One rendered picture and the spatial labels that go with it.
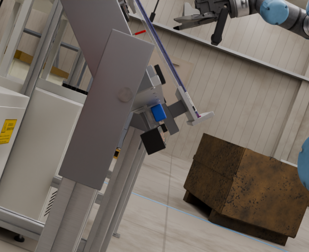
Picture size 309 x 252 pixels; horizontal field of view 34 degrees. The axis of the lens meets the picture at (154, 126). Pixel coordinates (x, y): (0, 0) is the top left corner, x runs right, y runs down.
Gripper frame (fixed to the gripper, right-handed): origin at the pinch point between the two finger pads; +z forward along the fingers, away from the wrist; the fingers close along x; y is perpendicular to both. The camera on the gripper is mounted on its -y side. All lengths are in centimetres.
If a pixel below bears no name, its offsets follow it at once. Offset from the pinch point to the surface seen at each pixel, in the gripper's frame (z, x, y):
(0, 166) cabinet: 51, 39, -31
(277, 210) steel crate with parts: -68, -274, -125
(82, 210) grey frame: 20, 109, -37
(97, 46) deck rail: 15, 105, -19
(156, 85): 9, 103, -25
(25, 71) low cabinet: 112, -246, 34
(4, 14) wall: 249, -734, 216
